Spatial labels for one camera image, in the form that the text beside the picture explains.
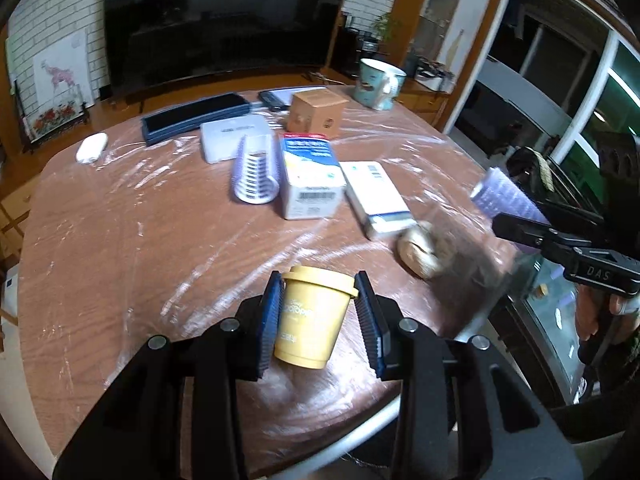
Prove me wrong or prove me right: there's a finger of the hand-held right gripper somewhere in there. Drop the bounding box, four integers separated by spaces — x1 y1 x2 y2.
537 194 608 235
492 212 592 267

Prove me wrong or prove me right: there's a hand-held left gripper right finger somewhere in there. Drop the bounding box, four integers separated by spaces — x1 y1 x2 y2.
354 270 583 480

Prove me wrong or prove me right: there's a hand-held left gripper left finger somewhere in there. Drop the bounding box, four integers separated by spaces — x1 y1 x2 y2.
52 270 286 480

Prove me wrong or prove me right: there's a yellow paper cup with lid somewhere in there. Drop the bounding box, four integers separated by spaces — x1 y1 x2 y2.
273 265 359 370

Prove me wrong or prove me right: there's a purple hair roller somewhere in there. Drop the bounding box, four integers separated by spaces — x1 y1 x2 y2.
470 166 551 226
231 135 281 205

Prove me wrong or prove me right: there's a white carton with barcode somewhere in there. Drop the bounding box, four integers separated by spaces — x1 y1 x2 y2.
340 161 418 241

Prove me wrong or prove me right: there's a blue and white carton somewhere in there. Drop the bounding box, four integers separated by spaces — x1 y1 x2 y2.
277 132 349 221

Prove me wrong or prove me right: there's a white translucent plastic box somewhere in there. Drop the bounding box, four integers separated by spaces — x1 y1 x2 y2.
200 114 276 164

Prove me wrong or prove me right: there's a brown cardboard box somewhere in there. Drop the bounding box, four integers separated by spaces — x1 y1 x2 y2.
287 89 350 140

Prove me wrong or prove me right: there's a person's right hand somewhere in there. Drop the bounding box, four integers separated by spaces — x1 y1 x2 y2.
574 287 610 357

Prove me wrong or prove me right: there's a glass tank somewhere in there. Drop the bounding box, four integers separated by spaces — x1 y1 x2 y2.
520 255 596 406

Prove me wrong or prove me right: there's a crumpled paper ball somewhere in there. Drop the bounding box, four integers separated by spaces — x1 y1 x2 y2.
397 222 451 278

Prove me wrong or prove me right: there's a clear plastic table cover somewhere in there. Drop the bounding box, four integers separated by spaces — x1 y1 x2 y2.
20 85 521 461

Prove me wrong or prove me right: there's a white bag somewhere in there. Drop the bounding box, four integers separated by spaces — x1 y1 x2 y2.
415 62 456 92

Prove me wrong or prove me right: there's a dark blue long case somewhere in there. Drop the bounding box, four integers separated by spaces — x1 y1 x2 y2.
141 92 251 147

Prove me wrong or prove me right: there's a black smartphone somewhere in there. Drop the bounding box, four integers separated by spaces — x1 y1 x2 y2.
258 88 295 112

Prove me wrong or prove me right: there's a teal patterned mug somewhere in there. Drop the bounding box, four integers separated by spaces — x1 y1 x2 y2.
352 58 408 112

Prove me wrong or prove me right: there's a wooden glass display cabinet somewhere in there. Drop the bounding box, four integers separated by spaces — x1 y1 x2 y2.
415 0 481 61

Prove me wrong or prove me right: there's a white oval mouse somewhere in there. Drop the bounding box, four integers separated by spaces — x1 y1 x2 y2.
75 131 110 163

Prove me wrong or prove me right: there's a black countertop appliance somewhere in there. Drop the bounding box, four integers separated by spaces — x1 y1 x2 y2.
357 30 383 59

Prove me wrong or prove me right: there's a green potted plant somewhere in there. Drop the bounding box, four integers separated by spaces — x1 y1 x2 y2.
372 12 402 53

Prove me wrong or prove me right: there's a large black television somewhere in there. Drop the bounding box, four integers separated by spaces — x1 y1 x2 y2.
103 0 351 98

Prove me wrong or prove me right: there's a giraffe painting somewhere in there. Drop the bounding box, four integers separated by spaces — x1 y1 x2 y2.
32 30 96 111

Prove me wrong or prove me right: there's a dark bag with patterned strap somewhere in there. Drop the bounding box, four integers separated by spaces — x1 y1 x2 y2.
505 146 556 196

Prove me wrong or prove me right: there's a red flower glass frame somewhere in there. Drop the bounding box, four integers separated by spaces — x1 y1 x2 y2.
15 80 91 153

